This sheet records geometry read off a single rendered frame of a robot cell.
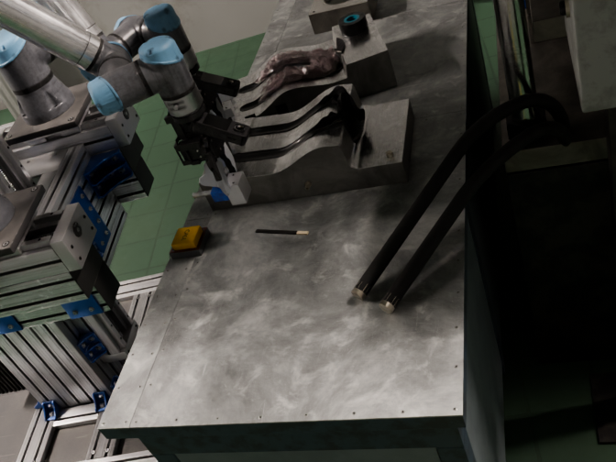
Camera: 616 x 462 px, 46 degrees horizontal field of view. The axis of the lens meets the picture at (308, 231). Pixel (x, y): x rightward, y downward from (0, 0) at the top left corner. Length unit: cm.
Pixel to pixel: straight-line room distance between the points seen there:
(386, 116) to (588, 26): 72
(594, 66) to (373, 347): 61
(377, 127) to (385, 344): 63
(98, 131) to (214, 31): 276
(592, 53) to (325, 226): 70
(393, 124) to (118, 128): 75
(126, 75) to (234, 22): 328
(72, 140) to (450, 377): 128
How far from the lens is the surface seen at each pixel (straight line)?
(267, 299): 152
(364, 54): 200
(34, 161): 215
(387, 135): 174
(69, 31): 156
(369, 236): 156
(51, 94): 208
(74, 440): 240
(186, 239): 172
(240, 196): 161
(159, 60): 145
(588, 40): 123
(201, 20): 474
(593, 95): 128
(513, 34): 160
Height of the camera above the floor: 181
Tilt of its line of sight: 38 degrees down
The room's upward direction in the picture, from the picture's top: 23 degrees counter-clockwise
